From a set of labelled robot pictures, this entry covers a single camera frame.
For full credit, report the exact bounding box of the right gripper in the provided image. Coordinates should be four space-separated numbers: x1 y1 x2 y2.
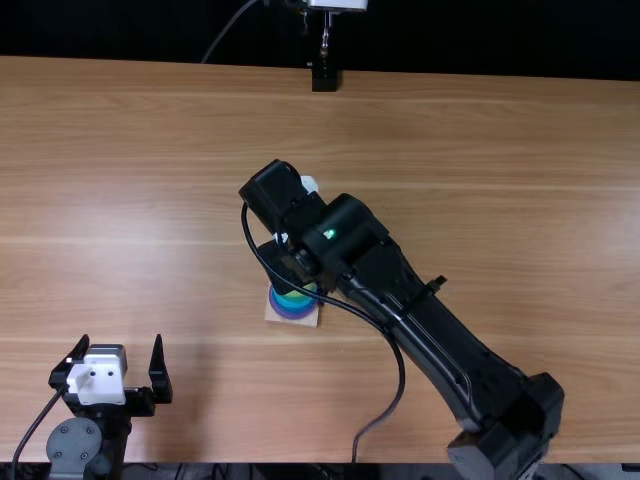
238 159 319 296

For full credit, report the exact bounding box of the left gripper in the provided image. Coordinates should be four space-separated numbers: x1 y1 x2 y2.
48 333 174 419

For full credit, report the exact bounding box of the black clamp stand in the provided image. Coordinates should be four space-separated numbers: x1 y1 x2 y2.
303 9 342 94

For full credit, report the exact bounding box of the white mounted box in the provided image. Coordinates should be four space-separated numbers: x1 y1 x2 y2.
305 0 370 12

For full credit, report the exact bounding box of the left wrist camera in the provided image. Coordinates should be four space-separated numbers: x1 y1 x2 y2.
64 343 129 406

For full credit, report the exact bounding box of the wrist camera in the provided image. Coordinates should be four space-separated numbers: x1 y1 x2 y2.
64 343 129 406
273 174 321 246

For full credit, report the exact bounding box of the dark blue ring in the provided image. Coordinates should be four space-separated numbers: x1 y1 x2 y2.
269 287 313 316

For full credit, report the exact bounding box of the light blue ring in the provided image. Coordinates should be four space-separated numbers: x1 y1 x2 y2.
276 290 310 310

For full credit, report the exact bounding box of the purple ring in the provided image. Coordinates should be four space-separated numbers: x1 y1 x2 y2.
267 285 316 322

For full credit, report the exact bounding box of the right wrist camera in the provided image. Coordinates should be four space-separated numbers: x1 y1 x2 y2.
273 174 321 246

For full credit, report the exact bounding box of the black cable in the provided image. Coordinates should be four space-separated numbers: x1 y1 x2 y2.
239 199 407 464
10 384 71 466

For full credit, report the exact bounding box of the grey cable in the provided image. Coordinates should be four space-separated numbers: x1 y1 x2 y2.
199 0 262 65

